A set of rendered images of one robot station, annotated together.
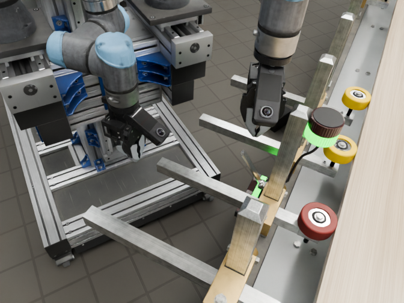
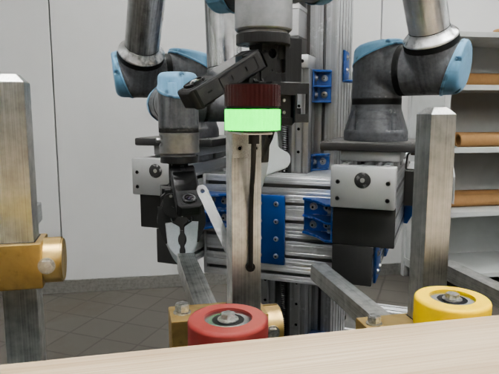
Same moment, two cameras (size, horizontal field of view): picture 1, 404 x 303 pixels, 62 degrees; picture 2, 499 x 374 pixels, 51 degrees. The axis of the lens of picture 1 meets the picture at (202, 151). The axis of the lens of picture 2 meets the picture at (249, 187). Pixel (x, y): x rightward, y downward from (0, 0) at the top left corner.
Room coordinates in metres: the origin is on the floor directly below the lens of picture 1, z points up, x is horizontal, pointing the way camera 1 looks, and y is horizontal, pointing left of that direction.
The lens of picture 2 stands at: (0.13, -0.67, 1.11)
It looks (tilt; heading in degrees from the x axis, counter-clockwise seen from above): 8 degrees down; 53
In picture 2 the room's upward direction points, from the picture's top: straight up
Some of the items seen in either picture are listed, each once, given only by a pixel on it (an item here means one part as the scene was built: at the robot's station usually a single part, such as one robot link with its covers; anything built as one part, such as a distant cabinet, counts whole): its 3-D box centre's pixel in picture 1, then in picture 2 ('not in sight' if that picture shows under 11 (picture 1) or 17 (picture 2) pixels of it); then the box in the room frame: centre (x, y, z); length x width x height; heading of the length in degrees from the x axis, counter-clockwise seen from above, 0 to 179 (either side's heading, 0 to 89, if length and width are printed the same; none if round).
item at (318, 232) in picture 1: (312, 228); (228, 367); (0.41, -0.27, 0.85); 0.08 x 0.08 x 0.11
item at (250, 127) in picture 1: (251, 115); not in sight; (0.57, -0.10, 1.04); 0.06 x 0.03 x 0.09; 176
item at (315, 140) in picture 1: (321, 131); (252, 119); (0.47, -0.22, 1.10); 0.06 x 0.06 x 0.02
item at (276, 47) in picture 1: (274, 39); (261, 19); (0.57, -0.12, 1.23); 0.08 x 0.08 x 0.05
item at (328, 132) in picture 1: (326, 122); (252, 96); (0.47, -0.22, 1.12); 0.06 x 0.06 x 0.02
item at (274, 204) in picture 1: (269, 205); (226, 329); (0.47, -0.17, 0.85); 0.14 x 0.06 x 0.05; 156
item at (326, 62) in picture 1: (302, 130); (427, 289); (0.72, -0.28, 0.87); 0.04 x 0.04 x 0.48; 66
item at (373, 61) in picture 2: not in sight; (380, 70); (1.13, 0.14, 1.20); 0.13 x 0.12 x 0.14; 103
